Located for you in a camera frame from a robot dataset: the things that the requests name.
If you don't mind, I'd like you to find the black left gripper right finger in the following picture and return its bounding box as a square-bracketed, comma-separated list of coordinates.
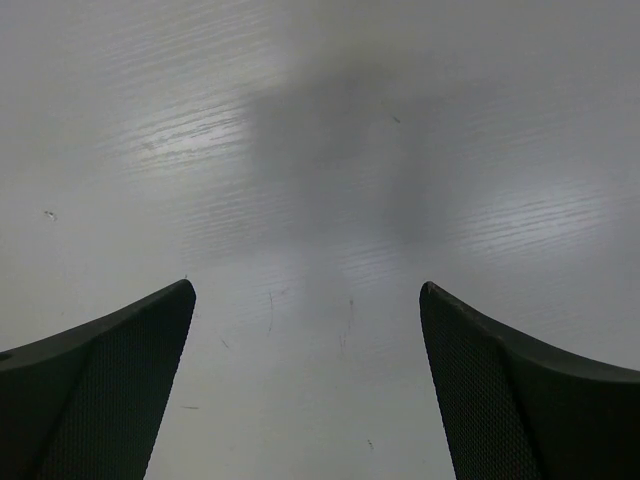
[419, 282, 639, 479]

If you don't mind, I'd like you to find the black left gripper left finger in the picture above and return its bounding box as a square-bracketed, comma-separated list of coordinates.
[1, 279, 196, 479]

